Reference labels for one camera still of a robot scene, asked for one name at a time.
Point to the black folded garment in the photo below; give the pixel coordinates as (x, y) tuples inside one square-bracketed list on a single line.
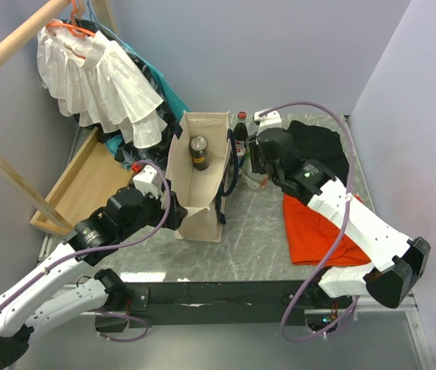
[(322, 144)]

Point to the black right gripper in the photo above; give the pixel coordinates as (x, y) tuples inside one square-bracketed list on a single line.
[(255, 149)]

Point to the green glass bottle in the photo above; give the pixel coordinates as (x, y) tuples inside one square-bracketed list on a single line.
[(247, 157)]

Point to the beige canvas tote bag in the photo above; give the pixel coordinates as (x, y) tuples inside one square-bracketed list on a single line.
[(197, 191)]

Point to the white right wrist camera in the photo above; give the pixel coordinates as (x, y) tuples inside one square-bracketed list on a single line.
[(267, 121)]

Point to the wooden rack base tray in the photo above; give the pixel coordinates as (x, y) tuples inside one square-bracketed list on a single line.
[(91, 177)]

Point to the wooden hanging rod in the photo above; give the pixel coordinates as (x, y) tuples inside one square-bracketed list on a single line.
[(19, 37)]

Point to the orange clothes hanger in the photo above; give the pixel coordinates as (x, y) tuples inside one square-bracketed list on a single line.
[(78, 9)]

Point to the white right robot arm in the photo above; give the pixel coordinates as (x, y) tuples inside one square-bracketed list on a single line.
[(397, 261)]

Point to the orange folded garment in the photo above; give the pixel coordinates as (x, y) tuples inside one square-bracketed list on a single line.
[(310, 236)]

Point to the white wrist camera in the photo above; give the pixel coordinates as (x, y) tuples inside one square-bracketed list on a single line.
[(267, 121), (146, 179)]

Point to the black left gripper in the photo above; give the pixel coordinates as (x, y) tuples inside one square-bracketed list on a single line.
[(160, 212)]

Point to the wooden rack diagonal brace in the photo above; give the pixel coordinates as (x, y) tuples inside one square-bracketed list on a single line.
[(15, 180)]

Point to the white pleated dress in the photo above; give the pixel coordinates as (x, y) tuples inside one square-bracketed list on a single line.
[(68, 68)]

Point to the silver-top drink can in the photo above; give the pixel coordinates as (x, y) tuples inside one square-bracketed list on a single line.
[(199, 153)]

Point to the clear glass green-cap bottle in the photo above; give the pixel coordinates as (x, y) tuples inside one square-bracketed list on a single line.
[(255, 181)]

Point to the teal garment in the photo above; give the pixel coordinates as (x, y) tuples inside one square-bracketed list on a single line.
[(171, 111)]

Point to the Coca-Cola glass bottle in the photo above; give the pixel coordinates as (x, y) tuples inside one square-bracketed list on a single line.
[(240, 130)]

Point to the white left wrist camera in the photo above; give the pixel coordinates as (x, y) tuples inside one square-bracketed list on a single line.
[(146, 179)]

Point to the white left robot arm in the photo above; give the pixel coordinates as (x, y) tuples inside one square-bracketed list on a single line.
[(32, 308)]

